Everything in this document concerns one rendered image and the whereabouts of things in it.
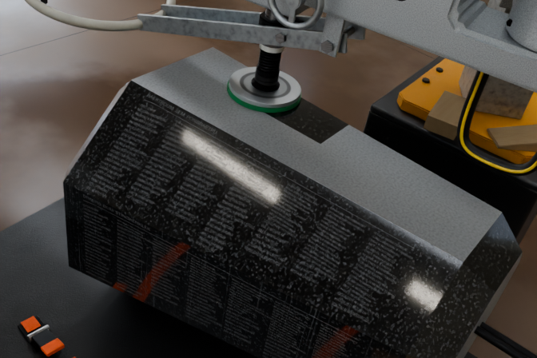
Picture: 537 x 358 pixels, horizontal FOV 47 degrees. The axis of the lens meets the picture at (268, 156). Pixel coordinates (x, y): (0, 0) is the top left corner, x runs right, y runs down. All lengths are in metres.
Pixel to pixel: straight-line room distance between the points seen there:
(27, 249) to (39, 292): 0.22
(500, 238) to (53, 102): 2.36
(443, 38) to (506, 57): 0.14
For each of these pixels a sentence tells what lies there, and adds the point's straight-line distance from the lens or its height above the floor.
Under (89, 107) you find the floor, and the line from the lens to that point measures 3.25.
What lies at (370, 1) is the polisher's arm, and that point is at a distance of 1.46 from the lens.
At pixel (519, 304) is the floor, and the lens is 2.71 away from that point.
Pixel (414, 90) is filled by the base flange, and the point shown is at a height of 0.78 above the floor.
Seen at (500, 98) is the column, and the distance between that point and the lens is 2.16.
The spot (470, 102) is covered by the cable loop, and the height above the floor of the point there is 1.08.
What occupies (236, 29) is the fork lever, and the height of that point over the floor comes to 1.04.
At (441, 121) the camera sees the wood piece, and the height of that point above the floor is 0.83.
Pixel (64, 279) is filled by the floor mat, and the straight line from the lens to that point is 2.36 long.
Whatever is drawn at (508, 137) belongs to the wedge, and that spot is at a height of 0.80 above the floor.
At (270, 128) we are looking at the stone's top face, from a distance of 1.66.
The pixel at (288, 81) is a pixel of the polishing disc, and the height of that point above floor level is 0.88.
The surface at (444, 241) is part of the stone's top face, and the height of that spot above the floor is 0.85.
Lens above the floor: 1.77
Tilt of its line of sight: 36 degrees down
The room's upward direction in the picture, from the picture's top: 10 degrees clockwise
